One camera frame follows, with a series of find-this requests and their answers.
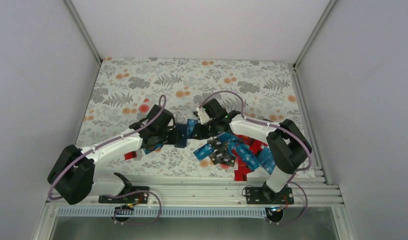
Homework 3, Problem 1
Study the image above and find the blue card under black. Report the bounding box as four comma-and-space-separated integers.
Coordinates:
142, 148, 154, 155

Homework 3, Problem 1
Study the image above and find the red card pile right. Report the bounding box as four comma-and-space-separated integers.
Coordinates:
248, 139, 267, 157

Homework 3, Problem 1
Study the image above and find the blue card pile left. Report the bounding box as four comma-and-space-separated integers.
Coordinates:
193, 143, 215, 161

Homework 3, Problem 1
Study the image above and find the red card pile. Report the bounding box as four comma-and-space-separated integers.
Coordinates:
234, 164, 252, 182
248, 139, 267, 157

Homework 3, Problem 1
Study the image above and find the navy blue card holder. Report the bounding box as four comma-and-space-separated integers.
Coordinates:
174, 123, 188, 148

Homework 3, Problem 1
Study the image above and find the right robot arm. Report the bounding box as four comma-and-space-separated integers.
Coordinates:
195, 98, 313, 204

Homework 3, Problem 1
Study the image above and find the red card left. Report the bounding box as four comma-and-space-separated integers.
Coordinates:
124, 151, 137, 161

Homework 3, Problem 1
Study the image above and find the blue card pile right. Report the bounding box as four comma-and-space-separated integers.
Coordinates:
257, 147, 276, 175

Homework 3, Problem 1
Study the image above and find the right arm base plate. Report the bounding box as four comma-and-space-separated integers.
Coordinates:
242, 185, 295, 205

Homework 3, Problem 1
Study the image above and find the blue card pile centre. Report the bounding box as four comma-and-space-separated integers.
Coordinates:
232, 143, 261, 171

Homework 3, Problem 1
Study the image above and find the blue slotted cable duct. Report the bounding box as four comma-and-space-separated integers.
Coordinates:
55, 206, 267, 219

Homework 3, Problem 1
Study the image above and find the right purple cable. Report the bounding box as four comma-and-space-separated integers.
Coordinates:
198, 90, 314, 227

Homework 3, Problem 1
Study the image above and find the aluminium rail frame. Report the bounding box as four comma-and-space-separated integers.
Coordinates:
46, 174, 345, 208

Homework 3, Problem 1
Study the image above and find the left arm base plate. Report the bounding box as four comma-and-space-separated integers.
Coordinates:
98, 186, 150, 205

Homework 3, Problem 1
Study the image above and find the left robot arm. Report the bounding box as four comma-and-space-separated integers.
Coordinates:
47, 104, 176, 205

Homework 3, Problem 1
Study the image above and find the floral patterned table mat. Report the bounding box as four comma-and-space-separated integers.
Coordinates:
76, 57, 308, 179

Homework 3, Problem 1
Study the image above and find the lone blue credit card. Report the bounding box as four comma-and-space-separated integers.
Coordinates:
186, 119, 198, 138

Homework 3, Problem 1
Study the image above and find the red card pile bottom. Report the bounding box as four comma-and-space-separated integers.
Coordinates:
234, 164, 252, 182

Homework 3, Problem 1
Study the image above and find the black visa card pile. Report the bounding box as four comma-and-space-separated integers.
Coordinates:
209, 149, 236, 167

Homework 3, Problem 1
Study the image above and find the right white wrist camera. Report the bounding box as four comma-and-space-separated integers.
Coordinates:
195, 107, 211, 125

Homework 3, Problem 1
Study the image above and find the blue card pile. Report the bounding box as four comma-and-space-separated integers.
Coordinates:
193, 143, 215, 161
232, 143, 261, 171
257, 147, 276, 175

